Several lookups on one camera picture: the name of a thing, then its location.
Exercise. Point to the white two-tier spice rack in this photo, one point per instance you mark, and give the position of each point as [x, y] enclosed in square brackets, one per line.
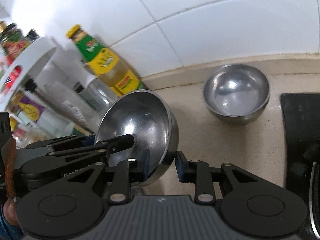
[44, 62]

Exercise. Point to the person hand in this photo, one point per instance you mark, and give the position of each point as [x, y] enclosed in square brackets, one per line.
[9, 210]

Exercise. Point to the large steel bowl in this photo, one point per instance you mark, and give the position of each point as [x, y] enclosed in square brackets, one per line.
[148, 118]

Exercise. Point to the red snack packet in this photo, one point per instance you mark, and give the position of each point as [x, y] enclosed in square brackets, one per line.
[14, 42]

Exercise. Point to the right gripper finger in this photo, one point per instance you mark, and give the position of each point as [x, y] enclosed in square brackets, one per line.
[77, 145]
[56, 141]

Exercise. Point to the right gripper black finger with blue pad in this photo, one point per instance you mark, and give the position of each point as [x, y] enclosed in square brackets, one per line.
[127, 172]
[198, 173]

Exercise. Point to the clear glass cruet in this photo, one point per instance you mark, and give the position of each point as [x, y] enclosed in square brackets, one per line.
[95, 93]

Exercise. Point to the clear plastic bag with paper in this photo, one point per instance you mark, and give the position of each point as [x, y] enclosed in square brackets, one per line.
[54, 88]

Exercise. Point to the purple label fish sauce bottle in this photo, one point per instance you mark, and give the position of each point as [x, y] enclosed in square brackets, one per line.
[32, 109]

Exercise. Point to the green yellow label oil bottle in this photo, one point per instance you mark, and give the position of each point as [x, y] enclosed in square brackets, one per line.
[104, 63]

